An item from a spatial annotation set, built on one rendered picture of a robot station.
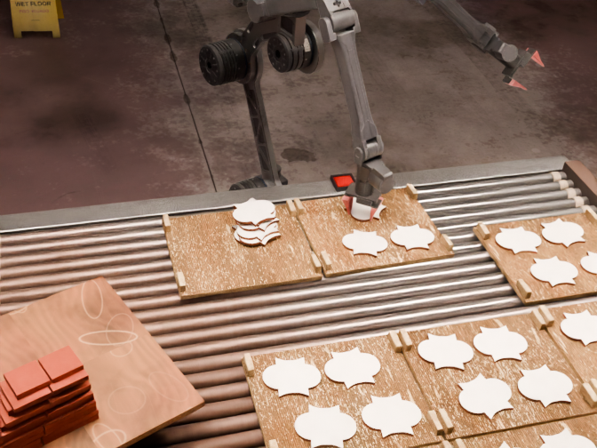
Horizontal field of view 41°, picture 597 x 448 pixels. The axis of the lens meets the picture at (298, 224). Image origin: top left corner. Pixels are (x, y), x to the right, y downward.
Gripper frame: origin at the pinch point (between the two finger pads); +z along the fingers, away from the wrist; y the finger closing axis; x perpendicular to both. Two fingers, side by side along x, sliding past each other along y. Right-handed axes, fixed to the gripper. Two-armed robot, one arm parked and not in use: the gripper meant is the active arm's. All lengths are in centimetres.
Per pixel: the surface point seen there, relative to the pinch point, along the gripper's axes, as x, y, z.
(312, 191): 9.0, -19.7, 3.1
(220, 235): -27.5, -35.0, 1.2
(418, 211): 12.3, 15.8, 1.2
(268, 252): -28.5, -18.8, 1.4
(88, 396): -108, -25, -17
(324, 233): -12.3, -7.3, 1.3
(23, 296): -73, -72, 4
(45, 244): -53, -80, 3
